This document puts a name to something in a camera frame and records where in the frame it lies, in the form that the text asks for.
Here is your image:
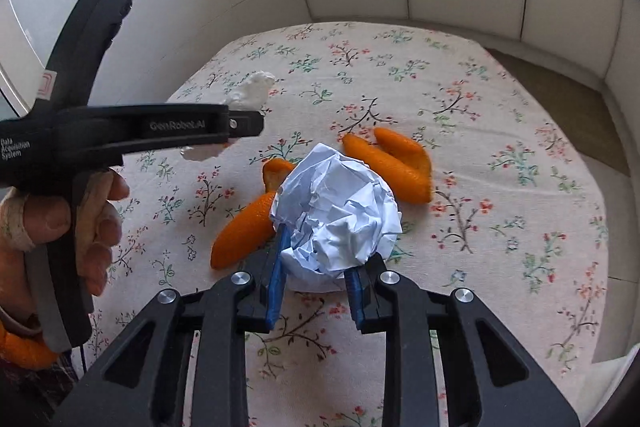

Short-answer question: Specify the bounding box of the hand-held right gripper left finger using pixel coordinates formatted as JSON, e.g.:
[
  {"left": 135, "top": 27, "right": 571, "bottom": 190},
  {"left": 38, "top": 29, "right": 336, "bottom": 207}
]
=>
[{"left": 52, "top": 224, "right": 292, "bottom": 427}]

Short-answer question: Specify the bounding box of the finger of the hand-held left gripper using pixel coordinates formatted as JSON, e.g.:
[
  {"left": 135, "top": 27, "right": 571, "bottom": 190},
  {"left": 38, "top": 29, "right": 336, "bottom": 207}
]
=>
[{"left": 224, "top": 109, "right": 265, "bottom": 140}]

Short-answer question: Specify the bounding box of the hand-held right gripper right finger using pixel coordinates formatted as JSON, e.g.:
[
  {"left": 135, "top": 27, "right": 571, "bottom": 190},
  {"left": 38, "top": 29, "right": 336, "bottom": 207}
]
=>
[{"left": 345, "top": 254, "right": 582, "bottom": 427}]

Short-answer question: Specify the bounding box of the white tissue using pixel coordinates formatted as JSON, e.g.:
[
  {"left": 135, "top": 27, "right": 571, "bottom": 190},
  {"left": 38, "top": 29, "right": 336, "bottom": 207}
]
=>
[{"left": 180, "top": 72, "right": 277, "bottom": 162}]

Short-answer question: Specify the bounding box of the white paper ball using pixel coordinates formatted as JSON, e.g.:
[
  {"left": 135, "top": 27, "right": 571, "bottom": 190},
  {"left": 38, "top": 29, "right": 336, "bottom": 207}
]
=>
[{"left": 269, "top": 143, "right": 404, "bottom": 293}]

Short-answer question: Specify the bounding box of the person's left forearm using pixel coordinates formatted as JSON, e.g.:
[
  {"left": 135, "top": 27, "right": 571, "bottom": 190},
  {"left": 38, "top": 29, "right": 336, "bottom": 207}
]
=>
[{"left": 0, "top": 232, "right": 46, "bottom": 338}]

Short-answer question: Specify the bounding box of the person's left hand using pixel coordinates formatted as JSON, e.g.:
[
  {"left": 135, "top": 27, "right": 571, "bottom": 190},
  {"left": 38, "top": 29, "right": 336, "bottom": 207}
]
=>
[{"left": 0, "top": 169, "right": 131, "bottom": 299}]

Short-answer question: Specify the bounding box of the orange peel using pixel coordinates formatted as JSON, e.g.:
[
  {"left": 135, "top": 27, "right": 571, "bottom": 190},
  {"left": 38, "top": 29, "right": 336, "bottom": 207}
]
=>
[
  {"left": 210, "top": 158, "right": 297, "bottom": 271},
  {"left": 0, "top": 321, "right": 60, "bottom": 371},
  {"left": 342, "top": 127, "right": 432, "bottom": 204}
]

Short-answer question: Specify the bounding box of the floral tablecloth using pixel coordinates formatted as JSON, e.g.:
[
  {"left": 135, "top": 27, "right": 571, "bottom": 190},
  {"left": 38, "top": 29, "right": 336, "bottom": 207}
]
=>
[{"left": 82, "top": 22, "right": 609, "bottom": 427}]

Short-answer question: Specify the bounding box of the dark plaid clothing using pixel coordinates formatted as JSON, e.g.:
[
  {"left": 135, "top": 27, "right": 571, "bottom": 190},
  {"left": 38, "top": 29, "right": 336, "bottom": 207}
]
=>
[{"left": 0, "top": 349, "right": 81, "bottom": 420}]

